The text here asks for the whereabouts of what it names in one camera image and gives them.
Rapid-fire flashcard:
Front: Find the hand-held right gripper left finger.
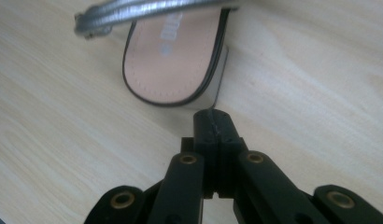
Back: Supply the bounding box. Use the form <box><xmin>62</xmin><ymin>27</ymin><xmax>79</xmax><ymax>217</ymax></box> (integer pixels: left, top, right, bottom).
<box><xmin>180</xmin><ymin>108</ymin><xmax>218</xmax><ymax>200</ymax></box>

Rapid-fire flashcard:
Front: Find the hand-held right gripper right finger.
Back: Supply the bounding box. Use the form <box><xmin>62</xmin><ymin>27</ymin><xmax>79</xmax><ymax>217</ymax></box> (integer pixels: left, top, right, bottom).
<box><xmin>212</xmin><ymin>108</ymin><xmax>248</xmax><ymax>199</ymax></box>

